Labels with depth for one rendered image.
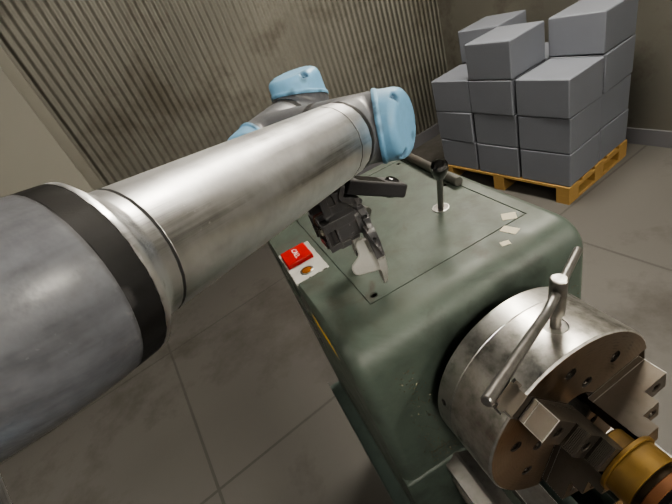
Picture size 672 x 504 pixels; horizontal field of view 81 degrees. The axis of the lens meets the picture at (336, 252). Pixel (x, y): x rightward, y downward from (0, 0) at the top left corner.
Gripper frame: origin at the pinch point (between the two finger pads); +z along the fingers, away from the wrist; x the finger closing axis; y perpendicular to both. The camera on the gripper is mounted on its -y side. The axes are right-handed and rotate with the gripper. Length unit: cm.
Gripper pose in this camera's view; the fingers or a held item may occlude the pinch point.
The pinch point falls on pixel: (373, 263)
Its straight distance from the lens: 73.3
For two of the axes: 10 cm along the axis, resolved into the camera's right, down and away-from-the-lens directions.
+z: 3.2, 7.8, 5.5
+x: 4.0, 4.2, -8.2
